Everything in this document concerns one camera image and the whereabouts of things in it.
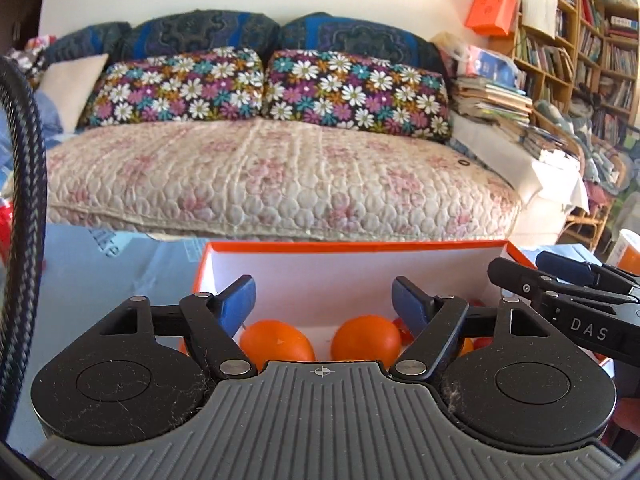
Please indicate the blue printed tablecloth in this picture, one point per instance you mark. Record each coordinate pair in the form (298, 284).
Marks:
(97, 385)

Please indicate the white side table cloth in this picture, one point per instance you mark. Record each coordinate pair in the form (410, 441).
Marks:
(549, 188)

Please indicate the rattan chair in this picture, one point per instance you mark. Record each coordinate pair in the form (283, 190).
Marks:
(605, 173)

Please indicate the stack of books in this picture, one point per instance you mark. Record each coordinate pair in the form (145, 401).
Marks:
(485, 89)

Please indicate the orange paper bag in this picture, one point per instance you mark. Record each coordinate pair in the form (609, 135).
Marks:
(491, 18)

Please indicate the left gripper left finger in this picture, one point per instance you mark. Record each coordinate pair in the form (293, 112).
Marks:
(211, 323)

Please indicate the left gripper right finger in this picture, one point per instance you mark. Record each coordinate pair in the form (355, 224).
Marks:
(436, 326)

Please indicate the wooden bookshelf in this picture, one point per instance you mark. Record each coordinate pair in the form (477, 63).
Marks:
(566, 50)

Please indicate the red soda can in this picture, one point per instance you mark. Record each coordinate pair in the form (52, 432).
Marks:
(6, 220)

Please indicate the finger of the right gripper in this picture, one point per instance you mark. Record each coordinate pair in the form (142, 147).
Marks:
(530, 283)
(586, 274)

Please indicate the dark red cherry tomato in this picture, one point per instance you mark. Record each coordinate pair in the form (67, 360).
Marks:
(406, 337)

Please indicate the right daisy print cushion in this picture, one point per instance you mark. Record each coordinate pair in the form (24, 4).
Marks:
(351, 91)

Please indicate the white pillow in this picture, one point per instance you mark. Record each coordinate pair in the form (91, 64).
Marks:
(68, 86)

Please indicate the large orange tomato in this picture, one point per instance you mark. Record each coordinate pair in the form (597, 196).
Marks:
(272, 340)

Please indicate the daisy print cushion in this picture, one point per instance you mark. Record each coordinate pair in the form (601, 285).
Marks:
(220, 84)
(351, 91)

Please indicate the small orange cluster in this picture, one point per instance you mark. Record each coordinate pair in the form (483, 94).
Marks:
(467, 347)

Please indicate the orange cardboard box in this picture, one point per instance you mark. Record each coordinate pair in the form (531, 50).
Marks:
(317, 287)

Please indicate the left daisy print cushion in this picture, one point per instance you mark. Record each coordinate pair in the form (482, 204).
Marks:
(220, 84)

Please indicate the orange cylindrical canister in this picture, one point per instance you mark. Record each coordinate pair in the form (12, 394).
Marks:
(625, 254)

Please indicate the quilted floral sofa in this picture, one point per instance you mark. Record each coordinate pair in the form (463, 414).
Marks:
(261, 178)

